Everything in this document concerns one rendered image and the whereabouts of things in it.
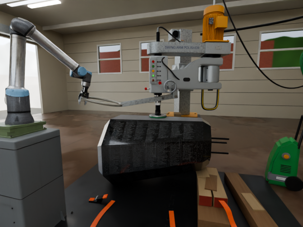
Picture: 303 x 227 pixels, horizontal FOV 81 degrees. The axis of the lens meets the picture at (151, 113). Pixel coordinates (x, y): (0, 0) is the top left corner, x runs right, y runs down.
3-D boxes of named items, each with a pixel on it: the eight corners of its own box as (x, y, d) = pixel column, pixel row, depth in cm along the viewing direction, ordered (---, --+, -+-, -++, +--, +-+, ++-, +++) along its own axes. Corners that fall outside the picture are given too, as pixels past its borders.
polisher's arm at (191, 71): (213, 97, 233) (216, 58, 226) (222, 98, 210) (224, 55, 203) (158, 97, 227) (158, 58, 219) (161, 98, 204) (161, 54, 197)
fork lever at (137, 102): (175, 97, 228) (174, 93, 227) (178, 97, 209) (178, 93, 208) (121, 105, 223) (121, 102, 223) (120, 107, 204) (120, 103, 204)
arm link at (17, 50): (4, 109, 142) (8, 14, 139) (3, 108, 155) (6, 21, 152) (27, 110, 152) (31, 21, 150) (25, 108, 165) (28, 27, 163)
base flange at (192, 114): (168, 113, 316) (168, 111, 315) (196, 114, 305) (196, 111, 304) (164, 118, 268) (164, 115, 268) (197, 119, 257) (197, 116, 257)
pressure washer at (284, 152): (295, 179, 233) (303, 114, 220) (302, 193, 202) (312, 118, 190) (263, 173, 249) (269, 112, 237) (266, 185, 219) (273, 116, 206)
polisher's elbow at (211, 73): (199, 82, 225) (199, 66, 222) (211, 83, 232) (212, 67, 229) (209, 82, 207) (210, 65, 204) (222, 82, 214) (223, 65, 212)
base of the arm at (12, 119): (16, 125, 130) (16, 111, 129) (-2, 124, 135) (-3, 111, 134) (39, 121, 148) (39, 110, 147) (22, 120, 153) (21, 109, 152)
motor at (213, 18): (218, 47, 228) (219, 14, 222) (231, 41, 197) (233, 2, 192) (197, 47, 226) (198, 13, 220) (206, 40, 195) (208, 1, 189)
